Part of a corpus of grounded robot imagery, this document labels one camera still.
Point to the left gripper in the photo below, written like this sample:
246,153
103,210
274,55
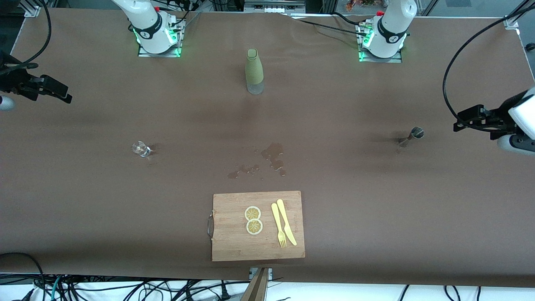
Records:
496,118

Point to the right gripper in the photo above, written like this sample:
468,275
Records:
12,82

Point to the steel jigger measuring cup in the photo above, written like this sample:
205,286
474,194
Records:
413,134

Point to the clear glass shaker cup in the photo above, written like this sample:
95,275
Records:
141,149

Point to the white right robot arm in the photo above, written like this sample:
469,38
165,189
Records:
146,25

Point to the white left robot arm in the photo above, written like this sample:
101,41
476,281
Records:
391,29

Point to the brown table cover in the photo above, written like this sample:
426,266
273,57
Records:
83,188

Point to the green sleeved glass bottle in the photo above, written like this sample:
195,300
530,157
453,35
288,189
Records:
254,69

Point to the large brown liquid puddle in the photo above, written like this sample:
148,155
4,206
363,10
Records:
273,151

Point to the small brown liquid puddle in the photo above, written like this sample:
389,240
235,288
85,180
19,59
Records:
242,170

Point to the yellow plastic knife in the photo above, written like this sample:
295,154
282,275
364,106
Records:
285,219

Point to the yellow plastic fork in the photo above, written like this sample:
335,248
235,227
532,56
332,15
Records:
277,221

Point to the lemon slice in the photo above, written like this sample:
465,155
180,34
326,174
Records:
254,227
252,213

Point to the wooden cutting board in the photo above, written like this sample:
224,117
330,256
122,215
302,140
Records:
234,242

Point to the aluminium frame profile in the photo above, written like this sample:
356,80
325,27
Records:
31,9
512,21

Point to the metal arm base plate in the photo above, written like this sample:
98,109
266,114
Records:
380,59
175,46

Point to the small metal bracket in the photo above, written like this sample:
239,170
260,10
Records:
269,271

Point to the wooden post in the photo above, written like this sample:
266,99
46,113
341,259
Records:
257,288

